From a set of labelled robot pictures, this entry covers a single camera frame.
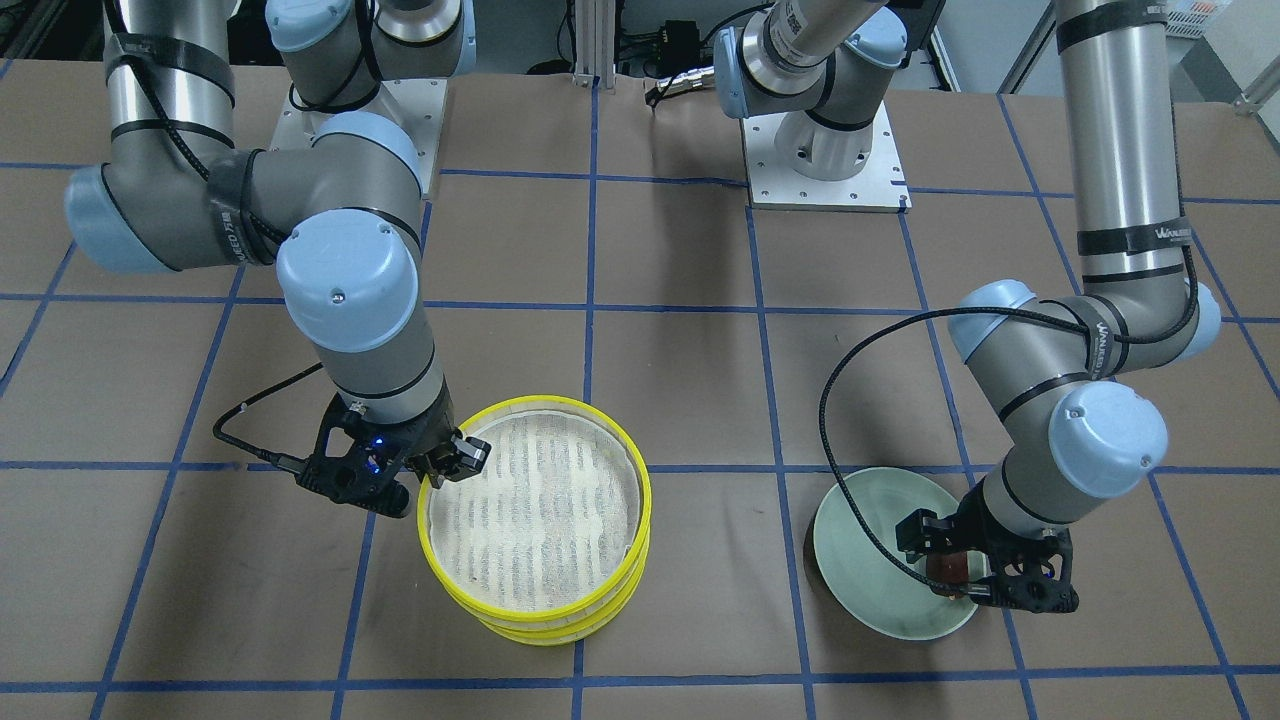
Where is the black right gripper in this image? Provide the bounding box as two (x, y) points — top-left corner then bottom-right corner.
(392, 407), (493, 487)

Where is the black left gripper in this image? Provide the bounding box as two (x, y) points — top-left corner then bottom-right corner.
(895, 500), (1011, 591)

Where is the brown rectangular bun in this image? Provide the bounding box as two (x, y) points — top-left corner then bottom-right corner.
(925, 552), (972, 585)

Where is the yellow steamer basket with cloth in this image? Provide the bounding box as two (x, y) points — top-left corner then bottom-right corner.
(415, 395), (652, 623)

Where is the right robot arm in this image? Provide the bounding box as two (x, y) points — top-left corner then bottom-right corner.
(64, 1), (492, 498)

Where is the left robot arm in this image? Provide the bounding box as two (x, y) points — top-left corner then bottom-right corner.
(837, 1), (1221, 612)

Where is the yellow bamboo steamer basket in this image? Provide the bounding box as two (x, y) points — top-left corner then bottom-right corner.
(476, 574), (641, 647)

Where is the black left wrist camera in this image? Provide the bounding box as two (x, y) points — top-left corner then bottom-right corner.
(969, 530), (1079, 614)

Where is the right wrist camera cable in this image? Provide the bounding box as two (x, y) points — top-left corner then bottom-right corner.
(211, 363), (326, 473)

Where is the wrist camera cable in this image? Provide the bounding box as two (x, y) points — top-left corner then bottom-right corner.
(211, 363), (326, 473)
(817, 305), (1091, 600)

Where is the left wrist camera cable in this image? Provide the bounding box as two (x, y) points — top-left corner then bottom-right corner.
(817, 305), (1091, 600)

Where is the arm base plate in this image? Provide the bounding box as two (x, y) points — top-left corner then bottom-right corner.
(741, 102), (913, 213)
(268, 78), (449, 200)

